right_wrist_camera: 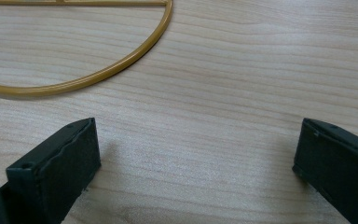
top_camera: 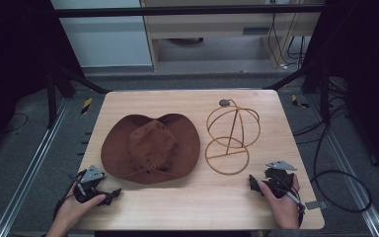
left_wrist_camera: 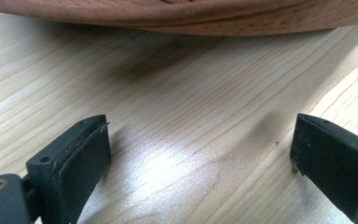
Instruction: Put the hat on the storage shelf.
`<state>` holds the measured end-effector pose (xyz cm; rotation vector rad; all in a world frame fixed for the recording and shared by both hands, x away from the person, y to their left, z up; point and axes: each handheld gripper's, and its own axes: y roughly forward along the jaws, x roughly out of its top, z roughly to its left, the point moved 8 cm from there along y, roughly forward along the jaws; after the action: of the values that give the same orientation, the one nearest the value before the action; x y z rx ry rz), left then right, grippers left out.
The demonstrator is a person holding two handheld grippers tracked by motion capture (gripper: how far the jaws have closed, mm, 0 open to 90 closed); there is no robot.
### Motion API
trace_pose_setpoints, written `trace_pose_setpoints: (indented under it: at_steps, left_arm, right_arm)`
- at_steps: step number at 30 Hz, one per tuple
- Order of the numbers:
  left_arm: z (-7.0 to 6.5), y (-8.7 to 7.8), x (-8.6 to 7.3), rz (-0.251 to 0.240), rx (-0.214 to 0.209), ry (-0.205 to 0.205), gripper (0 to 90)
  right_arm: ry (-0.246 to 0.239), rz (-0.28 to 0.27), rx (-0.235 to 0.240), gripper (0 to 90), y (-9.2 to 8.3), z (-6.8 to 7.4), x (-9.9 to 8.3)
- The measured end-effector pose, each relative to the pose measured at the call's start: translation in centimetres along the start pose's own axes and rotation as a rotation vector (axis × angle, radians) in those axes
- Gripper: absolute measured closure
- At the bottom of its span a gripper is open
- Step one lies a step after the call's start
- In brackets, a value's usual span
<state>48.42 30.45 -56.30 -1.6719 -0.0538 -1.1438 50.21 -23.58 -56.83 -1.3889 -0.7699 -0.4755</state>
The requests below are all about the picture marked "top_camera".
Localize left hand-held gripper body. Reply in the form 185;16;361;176
73;164;109;203

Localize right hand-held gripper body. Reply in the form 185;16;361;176
264;159;298;198

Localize gold wire hat stand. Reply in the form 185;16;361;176
204;98;262;176

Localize brown wide-brim hat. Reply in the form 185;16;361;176
100;113;201;186

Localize person's right hand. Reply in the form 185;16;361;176
258;174;301;230

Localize person's left hand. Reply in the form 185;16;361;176
53;194;108;231

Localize grey tape piece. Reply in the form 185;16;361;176
304;199;329;211

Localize yellow black striped tape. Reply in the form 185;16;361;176
290;94;311;110
80;97;94;116

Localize black metal stand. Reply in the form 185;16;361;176
262;61;333;126
44;62;113;130

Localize black curtain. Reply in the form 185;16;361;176
0;0;85;162
303;0;379;184

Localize white cabinet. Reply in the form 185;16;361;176
50;0;154;68

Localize light wooden desk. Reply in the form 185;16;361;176
139;0;326;71

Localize black metal crossbar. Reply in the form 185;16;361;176
50;4;326;19

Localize left hand-held gripper black cable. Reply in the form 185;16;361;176
52;169;89;219

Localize hand-held gripper black cable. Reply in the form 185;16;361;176
285;190;307;229
52;169;89;219

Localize right hand-held gripper black cable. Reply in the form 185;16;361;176
285;190;307;229

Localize black looped floor cable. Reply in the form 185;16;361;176
310;122;373;214

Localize aluminium floor rail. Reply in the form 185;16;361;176
308;94;379;237
0;98;71;237

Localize thin black floor cable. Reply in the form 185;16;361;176
0;112;30;135

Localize hanging desk cables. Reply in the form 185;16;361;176
266;12;308;71

